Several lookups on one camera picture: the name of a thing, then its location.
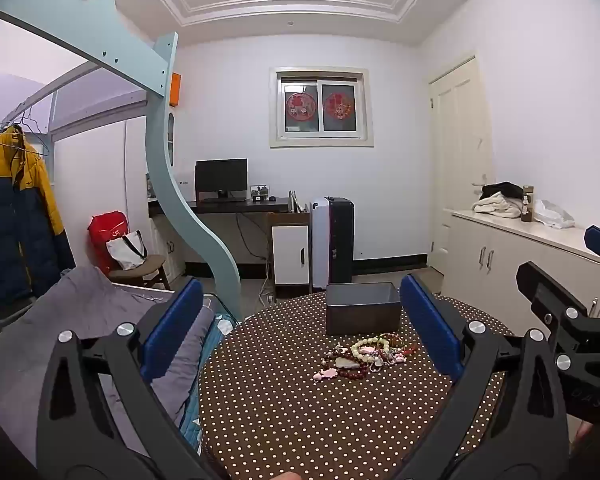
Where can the red bag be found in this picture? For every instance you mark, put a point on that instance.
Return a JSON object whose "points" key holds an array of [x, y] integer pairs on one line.
{"points": [[105, 225]]}

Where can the brown glass bottle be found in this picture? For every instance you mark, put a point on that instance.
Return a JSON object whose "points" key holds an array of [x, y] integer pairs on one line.
{"points": [[527, 210]]}

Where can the leaning picture frame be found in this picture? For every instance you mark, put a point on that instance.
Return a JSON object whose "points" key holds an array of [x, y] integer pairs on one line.
{"points": [[294, 202]]}

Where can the white air purifier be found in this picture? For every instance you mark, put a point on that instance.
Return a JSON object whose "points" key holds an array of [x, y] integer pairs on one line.
{"points": [[320, 240]]}

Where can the dark grey storage box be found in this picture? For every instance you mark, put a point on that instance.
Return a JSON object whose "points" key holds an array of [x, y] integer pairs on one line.
{"points": [[362, 317]]}

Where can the orange box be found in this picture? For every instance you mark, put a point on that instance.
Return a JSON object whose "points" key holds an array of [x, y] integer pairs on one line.
{"points": [[175, 90]]}

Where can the black computer monitor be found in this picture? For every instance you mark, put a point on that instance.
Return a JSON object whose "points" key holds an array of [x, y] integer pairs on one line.
{"points": [[220, 175]]}

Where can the cream door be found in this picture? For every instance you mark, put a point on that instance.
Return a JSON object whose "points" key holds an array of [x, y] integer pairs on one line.
{"points": [[460, 135]]}

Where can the teal patterned bed sheet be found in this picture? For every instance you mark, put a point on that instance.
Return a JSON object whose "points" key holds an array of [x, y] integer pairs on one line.
{"points": [[220, 322]]}

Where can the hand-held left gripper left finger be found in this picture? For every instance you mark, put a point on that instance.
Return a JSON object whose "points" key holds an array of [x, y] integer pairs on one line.
{"points": [[172, 330]]}

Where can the white crumpled cloth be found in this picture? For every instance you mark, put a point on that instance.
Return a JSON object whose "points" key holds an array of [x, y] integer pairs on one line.
{"points": [[495, 207]]}

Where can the grey blanket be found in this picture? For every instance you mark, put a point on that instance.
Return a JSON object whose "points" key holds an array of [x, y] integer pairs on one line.
{"points": [[80, 310]]}

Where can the white cardboard box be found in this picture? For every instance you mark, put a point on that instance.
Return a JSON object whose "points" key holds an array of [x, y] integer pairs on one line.
{"points": [[184, 185]]}

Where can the small photo frame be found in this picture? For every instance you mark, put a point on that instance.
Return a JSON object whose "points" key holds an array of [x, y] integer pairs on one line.
{"points": [[259, 191]]}

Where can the yellow and navy jacket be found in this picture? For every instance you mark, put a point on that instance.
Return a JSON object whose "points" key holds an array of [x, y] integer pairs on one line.
{"points": [[15, 220]]}

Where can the round red window decoration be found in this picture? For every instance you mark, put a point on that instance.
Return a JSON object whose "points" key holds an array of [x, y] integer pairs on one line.
{"points": [[300, 106]]}

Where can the heap of mixed jewelry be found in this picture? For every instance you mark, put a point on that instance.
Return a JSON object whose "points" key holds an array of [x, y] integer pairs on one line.
{"points": [[365, 352]]}

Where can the wooden cabinet with white door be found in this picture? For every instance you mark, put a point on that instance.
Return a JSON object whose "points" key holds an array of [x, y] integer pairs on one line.
{"points": [[287, 255]]}

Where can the wooden chair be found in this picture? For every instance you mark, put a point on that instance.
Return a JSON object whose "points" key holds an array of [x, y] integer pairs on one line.
{"points": [[150, 264]]}

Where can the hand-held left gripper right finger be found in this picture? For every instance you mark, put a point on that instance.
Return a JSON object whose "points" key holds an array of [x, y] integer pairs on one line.
{"points": [[430, 330]]}

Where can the white sideboard cabinet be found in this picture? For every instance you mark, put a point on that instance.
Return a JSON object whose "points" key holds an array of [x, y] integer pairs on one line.
{"points": [[480, 260]]}

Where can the dark wooden desk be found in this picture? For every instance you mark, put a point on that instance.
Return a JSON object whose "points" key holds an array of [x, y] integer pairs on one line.
{"points": [[240, 206]]}

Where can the brown polka dot tablecloth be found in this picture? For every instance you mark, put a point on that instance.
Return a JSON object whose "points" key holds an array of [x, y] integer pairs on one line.
{"points": [[280, 410]]}

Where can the black suitcase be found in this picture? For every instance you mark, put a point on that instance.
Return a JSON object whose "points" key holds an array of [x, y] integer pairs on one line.
{"points": [[342, 240]]}

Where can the white plastic bag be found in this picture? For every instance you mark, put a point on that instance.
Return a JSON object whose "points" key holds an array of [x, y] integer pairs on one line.
{"points": [[552, 215]]}

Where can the light blue bunk bed frame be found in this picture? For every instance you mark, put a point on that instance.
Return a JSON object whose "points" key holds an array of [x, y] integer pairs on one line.
{"points": [[190, 210]]}

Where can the white tote bag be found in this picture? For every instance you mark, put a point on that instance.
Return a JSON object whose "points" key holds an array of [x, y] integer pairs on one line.
{"points": [[125, 255]]}

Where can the red paper window decoration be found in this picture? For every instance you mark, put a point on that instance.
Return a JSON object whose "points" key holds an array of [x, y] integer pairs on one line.
{"points": [[338, 106]]}

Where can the white framed window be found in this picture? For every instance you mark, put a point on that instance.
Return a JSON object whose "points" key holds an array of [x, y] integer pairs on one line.
{"points": [[321, 110]]}

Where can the black garment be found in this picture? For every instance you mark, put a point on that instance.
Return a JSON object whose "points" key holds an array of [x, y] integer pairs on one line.
{"points": [[502, 190]]}

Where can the pink cloud charm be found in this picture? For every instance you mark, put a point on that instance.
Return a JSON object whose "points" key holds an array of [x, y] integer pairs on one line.
{"points": [[326, 374]]}

